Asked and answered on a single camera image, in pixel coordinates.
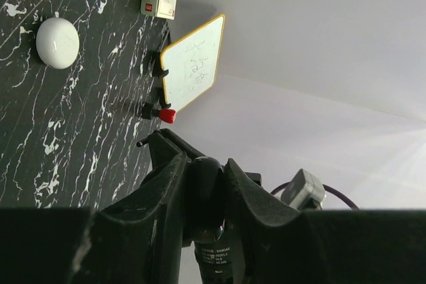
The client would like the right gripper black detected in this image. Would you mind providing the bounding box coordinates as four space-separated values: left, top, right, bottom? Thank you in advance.
191 170 264 284

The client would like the whiteboard with yellow frame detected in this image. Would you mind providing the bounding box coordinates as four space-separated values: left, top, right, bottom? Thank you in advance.
160 14 226 111

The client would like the white earbud charging case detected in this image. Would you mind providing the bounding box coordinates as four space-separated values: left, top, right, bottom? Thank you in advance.
36 17 80 70

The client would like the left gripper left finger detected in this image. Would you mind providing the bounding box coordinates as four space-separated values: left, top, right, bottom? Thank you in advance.
1 154 188 283

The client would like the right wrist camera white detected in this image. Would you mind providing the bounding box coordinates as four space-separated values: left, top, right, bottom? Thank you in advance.
280 169 325 211

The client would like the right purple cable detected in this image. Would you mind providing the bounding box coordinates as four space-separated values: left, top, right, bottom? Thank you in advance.
270 180 360 211

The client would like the red emergency stop button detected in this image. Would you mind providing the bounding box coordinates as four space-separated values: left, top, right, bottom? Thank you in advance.
140 103 176 124

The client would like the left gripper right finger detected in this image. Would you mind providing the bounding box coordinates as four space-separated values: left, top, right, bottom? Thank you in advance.
224 160 425 283

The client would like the black earbud charging case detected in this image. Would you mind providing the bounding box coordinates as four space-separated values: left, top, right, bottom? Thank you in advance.
184 156 226 244

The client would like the small white box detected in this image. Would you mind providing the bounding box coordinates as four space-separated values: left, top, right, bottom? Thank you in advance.
140 0 177 20

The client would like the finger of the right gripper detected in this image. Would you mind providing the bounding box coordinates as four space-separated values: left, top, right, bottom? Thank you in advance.
149 128 204 171

